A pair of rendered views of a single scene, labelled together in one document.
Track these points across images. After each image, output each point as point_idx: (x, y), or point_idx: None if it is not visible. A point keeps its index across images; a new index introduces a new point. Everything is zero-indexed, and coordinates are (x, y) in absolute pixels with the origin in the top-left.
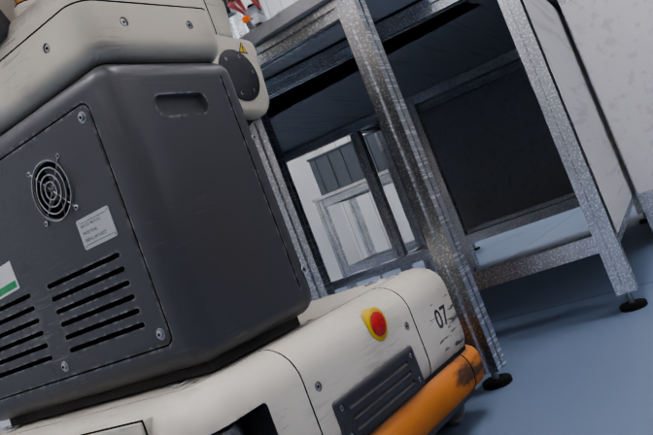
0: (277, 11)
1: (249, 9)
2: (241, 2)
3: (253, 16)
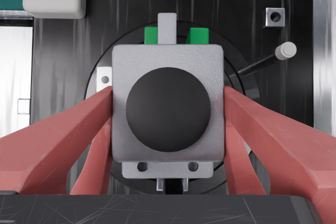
0: (288, 57)
1: (162, 161)
2: (83, 138)
3: (183, 177)
